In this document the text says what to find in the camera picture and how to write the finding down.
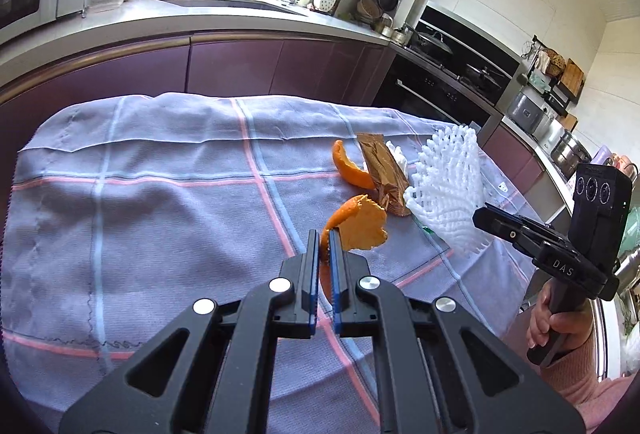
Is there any steel stockpot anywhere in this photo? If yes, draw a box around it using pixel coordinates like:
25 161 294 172
550 129 593 177

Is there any woven basket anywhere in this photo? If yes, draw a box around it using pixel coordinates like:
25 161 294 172
356 0 382 22

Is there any silver rice cooker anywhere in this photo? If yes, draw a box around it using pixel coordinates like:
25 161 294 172
507 92 546 135

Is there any curved orange peel strip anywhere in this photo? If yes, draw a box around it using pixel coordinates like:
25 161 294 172
332 139 376 190

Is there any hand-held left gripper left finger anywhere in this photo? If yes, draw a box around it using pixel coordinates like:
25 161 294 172
59 229 321 434

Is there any black wok with lid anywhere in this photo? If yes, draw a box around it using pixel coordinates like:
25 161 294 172
410 32 453 55

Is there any person's right hand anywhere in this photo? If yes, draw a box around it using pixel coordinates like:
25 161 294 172
526 288 596 360

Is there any wooden cutting board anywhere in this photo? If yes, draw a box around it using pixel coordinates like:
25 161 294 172
557 59 585 90

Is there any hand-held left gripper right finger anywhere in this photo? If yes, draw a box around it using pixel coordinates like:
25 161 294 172
330 229 587 434

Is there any gas stove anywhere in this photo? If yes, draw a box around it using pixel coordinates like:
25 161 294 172
400 44 506 108

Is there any gold snack wrapper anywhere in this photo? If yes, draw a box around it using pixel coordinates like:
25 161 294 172
356 133 413 217

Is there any person's right forearm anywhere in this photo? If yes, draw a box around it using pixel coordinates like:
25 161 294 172
545 329 640 434

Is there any broad orange peel piece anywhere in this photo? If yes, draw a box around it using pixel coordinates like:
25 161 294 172
320 194 390 302

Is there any white foam fruit net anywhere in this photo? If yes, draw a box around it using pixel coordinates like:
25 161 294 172
402 124 488 260

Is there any small steel pot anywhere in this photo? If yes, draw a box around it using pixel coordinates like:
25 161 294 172
375 14 416 42

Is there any kitchen sink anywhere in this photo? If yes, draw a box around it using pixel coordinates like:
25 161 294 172
160 0 311 18

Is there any black cooking pot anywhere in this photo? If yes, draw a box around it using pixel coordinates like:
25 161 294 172
460 64 506 90

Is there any white tissue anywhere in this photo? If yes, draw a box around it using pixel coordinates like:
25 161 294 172
387 140 412 177

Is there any black built-in oven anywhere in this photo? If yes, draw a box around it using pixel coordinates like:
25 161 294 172
372 52 493 130

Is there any black range hood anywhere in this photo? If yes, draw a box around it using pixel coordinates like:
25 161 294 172
415 2 526 82

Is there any blue plaid tablecloth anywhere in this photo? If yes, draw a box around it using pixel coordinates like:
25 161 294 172
0 92 546 434

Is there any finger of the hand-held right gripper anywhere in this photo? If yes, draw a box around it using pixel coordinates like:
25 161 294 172
492 205 571 236
472 207 556 260

